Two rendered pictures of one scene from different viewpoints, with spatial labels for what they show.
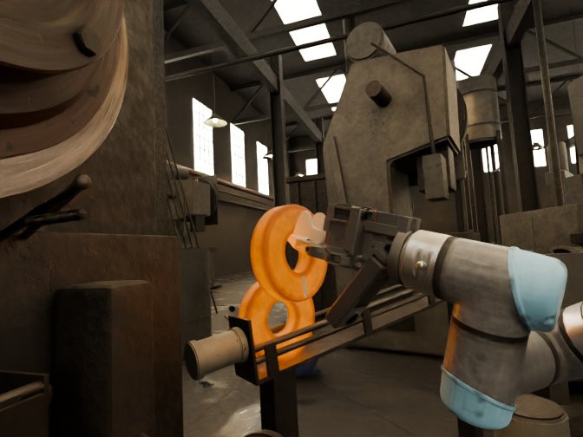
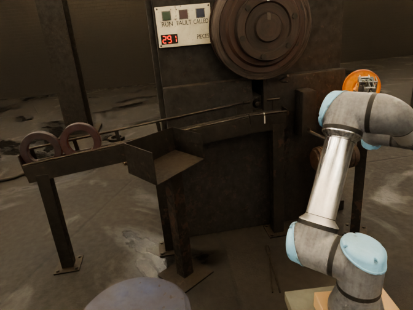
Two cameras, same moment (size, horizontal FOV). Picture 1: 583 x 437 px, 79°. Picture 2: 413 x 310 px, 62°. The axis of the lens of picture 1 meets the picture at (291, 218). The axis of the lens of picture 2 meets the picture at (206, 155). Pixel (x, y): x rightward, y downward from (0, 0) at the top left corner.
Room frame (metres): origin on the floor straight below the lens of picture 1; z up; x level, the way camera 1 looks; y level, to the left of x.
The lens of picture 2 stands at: (-0.73, -1.07, 1.16)
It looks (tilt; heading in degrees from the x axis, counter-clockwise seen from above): 21 degrees down; 65
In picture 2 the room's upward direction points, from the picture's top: 5 degrees counter-clockwise
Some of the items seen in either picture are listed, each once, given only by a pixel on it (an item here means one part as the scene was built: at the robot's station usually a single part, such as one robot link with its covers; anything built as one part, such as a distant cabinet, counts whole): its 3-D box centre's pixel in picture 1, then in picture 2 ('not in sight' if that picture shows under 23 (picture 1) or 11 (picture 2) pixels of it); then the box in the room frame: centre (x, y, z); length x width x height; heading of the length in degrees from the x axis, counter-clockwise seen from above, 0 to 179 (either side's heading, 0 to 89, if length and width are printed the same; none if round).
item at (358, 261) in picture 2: not in sight; (359, 262); (-0.06, -0.56, 0.52); 0.13 x 0.12 x 0.14; 115
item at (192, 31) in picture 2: not in sight; (184, 25); (-0.03, 0.53, 1.15); 0.26 x 0.02 x 0.18; 162
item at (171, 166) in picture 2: not in sight; (173, 213); (-0.31, 0.24, 0.36); 0.26 x 0.20 x 0.72; 17
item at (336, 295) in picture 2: not in sight; (356, 297); (-0.06, -0.56, 0.40); 0.15 x 0.15 x 0.10
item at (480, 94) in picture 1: (482, 177); not in sight; (7.97, -4.43, 2.25); 0.92 x 0.92 x 4.50
